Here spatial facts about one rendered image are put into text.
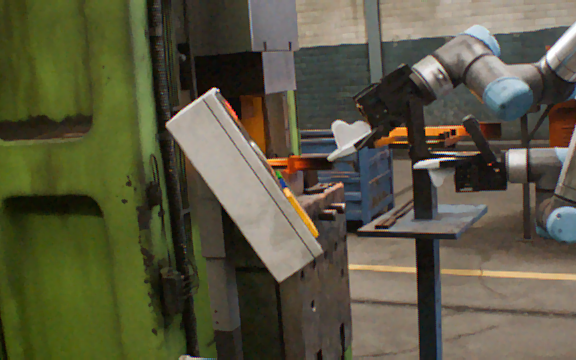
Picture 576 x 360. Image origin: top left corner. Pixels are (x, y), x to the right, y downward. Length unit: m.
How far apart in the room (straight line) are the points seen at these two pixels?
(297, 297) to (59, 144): 0.62
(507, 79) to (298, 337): 0.78
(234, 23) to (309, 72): 8.47
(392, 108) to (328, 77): 8.67
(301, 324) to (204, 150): 0.75
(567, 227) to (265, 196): 0.69
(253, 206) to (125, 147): 0.48
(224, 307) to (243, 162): 0.30
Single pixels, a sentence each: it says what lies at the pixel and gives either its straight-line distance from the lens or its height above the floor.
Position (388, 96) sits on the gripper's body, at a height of 1.16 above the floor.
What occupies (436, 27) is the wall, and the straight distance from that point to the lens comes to 9.45.
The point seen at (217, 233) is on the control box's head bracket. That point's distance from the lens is 1.24.
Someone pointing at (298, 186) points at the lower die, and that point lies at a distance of 1.86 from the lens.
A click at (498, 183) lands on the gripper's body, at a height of 0.94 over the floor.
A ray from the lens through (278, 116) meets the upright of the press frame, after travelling 2.14.
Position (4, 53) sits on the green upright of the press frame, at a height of 1.31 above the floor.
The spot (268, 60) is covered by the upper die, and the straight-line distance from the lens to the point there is 1.72.
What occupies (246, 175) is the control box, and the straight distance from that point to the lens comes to 1.07.
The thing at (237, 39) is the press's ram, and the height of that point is 1.29.
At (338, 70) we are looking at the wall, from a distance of 9.91.
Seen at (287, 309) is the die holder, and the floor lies 0.69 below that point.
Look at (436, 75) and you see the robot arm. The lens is 1.35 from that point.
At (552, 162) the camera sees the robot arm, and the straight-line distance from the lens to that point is 1.67.
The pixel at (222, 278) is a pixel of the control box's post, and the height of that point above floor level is 0.89.
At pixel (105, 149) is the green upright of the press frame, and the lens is 1.52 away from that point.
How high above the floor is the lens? 1.23
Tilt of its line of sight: 9 degrees down
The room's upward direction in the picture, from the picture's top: 5 degrees counter-clockwise
